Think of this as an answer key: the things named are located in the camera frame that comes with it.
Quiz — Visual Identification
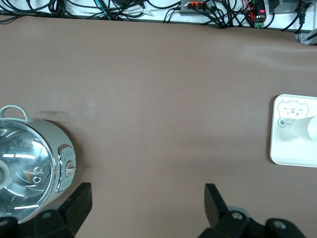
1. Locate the tangled black cable bundle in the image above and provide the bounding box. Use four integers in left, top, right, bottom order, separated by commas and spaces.
0, 0, 317, 32

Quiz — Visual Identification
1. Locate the white tray with bear print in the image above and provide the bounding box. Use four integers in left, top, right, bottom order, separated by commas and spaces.
268, 93, 317, 167

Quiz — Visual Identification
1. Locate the white plastic cup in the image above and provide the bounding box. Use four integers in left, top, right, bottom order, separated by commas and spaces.
290, 116, 317, 143

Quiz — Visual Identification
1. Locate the metal table edge bracket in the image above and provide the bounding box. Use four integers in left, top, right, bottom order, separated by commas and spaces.
297, 30, 317, 46

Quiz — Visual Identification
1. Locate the glass pot lid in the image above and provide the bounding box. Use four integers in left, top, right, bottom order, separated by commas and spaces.
0, 119, 55, 217

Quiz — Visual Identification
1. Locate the grey electric cooking pot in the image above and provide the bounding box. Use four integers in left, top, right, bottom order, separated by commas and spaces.
0, 105, 76, 224

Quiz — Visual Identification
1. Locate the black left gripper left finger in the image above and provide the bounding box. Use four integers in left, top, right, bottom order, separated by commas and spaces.
33, 182, 93, 238

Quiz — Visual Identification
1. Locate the grey power adapter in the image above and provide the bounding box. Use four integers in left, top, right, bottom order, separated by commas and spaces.
268, 0, 302, 14

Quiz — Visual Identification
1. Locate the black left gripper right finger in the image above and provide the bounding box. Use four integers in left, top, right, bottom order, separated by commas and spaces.
200, 183, 258, 238

